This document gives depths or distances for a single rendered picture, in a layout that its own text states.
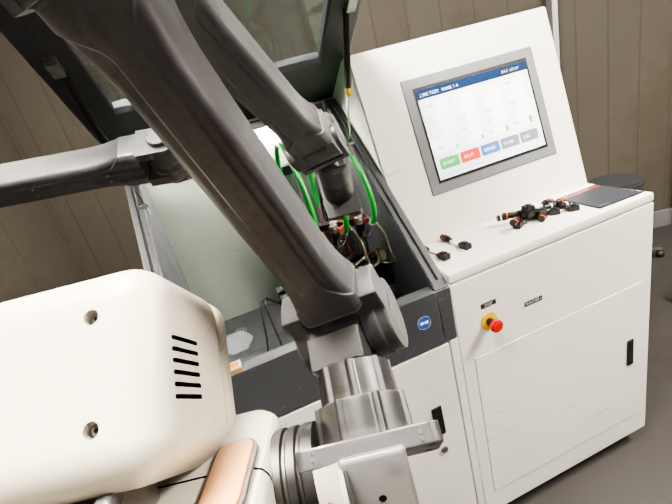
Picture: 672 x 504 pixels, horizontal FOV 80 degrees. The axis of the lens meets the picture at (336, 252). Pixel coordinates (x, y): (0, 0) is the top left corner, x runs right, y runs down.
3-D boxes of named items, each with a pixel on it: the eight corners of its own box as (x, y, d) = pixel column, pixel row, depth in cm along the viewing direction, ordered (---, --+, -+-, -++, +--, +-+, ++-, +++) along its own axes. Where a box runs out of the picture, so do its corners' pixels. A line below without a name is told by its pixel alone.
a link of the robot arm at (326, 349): (314, 389, 37) (367, 372, 36) (298, 291, 42) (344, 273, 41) (351, 401, 44) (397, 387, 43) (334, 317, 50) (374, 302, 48)
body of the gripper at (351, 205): (349, 170, 80) (346, 147, 73) (362, 214, 76) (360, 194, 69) (317, 178, 80) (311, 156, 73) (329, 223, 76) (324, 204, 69)
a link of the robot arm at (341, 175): (318, 175, 65) (352, 164, 65) (308, 141, 67) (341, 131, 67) (324, 196, 71) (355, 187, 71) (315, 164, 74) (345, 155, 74)
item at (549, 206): (518, 234, 113) (517, 216, 111) (493, 226, 123) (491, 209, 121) (582, 209, 118) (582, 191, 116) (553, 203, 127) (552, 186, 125)
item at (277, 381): (217, 445, 94) (192, 392, 89) (216, 432, 98) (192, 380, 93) (445, 343, 108) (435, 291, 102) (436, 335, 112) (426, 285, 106)
